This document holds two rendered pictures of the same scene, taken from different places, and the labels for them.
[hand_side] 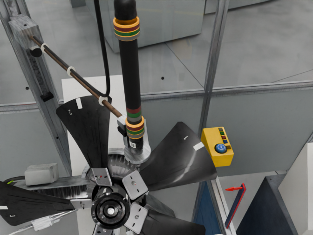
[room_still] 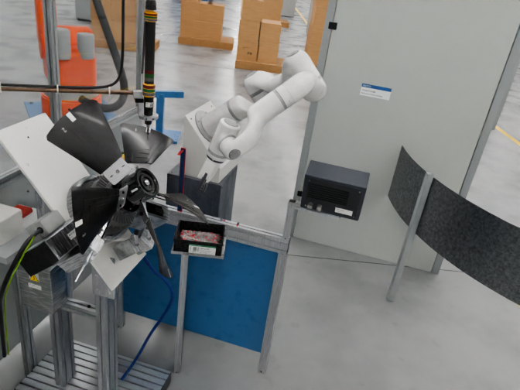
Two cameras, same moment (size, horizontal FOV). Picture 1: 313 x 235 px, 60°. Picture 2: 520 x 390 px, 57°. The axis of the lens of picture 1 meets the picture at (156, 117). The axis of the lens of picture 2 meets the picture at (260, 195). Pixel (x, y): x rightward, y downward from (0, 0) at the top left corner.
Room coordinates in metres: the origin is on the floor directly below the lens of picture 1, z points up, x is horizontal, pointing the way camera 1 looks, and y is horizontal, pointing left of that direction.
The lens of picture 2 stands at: (-0.52, 1.47, 2.02)
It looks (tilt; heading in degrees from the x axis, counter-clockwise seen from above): 27 degrees down; 289
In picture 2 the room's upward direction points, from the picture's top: 8 degrees clockwise
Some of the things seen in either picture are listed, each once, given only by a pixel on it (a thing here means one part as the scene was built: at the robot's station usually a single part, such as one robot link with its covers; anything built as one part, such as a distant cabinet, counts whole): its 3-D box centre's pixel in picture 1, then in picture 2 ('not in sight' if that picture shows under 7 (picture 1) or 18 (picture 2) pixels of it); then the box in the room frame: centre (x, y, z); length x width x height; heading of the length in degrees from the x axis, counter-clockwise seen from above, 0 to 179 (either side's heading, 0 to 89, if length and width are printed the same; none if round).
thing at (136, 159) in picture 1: (133, 139); (145, 104); (0.43, 0.06, 1.48); 0.09 x 0.07 x 0.10; 42
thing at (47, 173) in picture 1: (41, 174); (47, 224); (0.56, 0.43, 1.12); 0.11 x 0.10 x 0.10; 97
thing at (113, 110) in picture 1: (71, 72); (56, 90); (0.65, 0.25, 1.52); 0.54 x 0.01 x 0.01; 42
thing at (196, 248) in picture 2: not in sight; (200, 237); (0.28, -0.16, 0.85); 0.22 x 0.17 x 0.07; 22
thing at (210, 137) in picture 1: (215, 147); not in sight; (0.76, -0.27, 1.02); 0.16 x 0.10 x 0.11; 7
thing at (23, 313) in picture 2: not in sight; (23, 310); (0.96, 0.23, 0.42); 0.04 x 0.04 x 0.83; 7
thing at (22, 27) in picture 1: (25, 31); not in sight; (0.89, 0.47, 1.52); 0.10 x 0.07 x 0.08; 42
